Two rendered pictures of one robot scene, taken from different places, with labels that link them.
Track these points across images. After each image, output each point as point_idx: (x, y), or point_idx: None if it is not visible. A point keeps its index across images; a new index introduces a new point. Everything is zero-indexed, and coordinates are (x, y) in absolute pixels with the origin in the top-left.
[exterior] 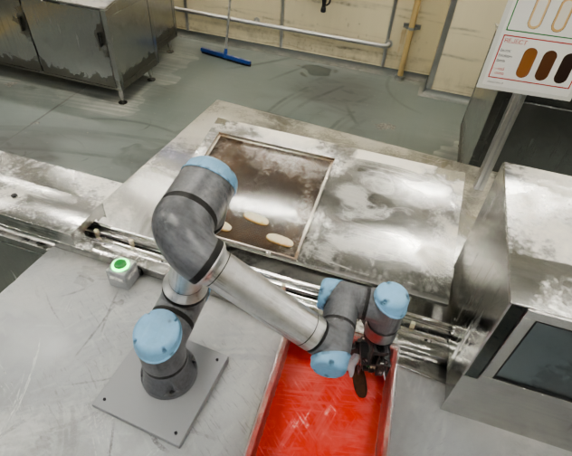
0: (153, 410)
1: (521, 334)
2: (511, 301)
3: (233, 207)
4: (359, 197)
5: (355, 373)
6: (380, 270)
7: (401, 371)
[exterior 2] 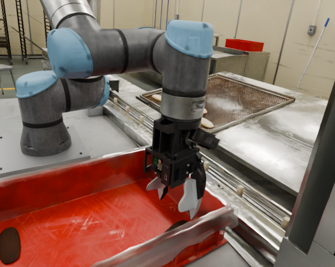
0: (10, 153)
1: None
2: None
3: None
4: (301, 122)
5: (176, 223)
6: (281, 167)
7: (235, 257)
